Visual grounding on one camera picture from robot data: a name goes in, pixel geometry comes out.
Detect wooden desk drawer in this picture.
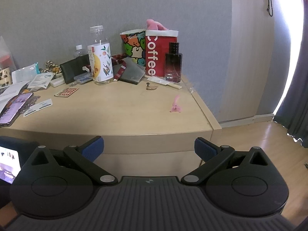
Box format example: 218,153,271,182
1,124,221,178

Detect smartphone with lit screen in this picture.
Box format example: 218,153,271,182
1,92,33,127

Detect white business card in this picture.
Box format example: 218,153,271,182
23,99,53,117

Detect printed paper documents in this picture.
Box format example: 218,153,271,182
0,81,30,112

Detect red patterned sticker card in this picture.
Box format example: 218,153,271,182
54,88,78,98

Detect white blue sachet packet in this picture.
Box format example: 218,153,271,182
28,72,55,91

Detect blue white mask packet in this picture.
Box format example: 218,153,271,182
12,63,40,84

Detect black white patterned mug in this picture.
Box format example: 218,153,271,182
0,68,12,87

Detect white charger block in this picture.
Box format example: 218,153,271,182
50,77,65,88

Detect clear plastic bag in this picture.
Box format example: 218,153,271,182
0,36,17,72

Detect black wallet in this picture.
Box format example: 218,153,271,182
60,55,90,84

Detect small clear plastic box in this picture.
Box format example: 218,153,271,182
74,72,93,84

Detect pink hair clip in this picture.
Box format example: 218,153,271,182
170,95,182,113

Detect small clear water bottle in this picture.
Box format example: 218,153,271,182
74,44,85,58

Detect tea bottle with white label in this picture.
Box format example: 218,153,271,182
87,25,114,85

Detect dark perfume bottle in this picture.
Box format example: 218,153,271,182
164,42,182,82

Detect colourful cartoon paper cup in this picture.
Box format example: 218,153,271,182
120,29,146,66

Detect red coffee paper bag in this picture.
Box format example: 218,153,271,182
145,30,178,77

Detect pink plush toy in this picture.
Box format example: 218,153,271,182
146,19,168,31

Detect braided rope toy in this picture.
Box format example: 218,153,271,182
42,60,62,74

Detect red striped lanyard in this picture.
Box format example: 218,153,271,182
110,54,128,82

